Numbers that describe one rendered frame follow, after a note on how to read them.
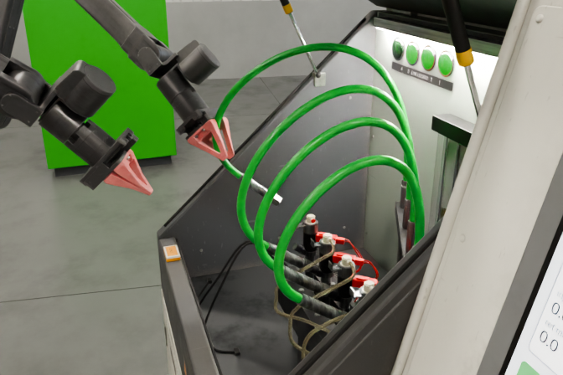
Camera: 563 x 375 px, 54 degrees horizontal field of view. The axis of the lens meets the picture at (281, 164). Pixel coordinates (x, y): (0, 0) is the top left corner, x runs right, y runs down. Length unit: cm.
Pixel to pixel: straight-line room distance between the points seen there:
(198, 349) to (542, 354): 58
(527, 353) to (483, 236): 13
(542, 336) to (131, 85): 388
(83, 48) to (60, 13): 27
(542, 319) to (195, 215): 91
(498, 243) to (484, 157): 10
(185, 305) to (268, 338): 20
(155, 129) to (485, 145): 382
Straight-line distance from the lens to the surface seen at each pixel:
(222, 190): 132
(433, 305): 73
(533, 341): 61
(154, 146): 441
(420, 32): 113
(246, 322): 125
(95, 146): 91
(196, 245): 137
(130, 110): 432
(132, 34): 117
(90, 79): 88
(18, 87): 89
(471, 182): 69
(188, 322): 106
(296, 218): 75
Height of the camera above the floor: 158
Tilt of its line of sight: 21 degrees down
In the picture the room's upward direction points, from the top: straight up
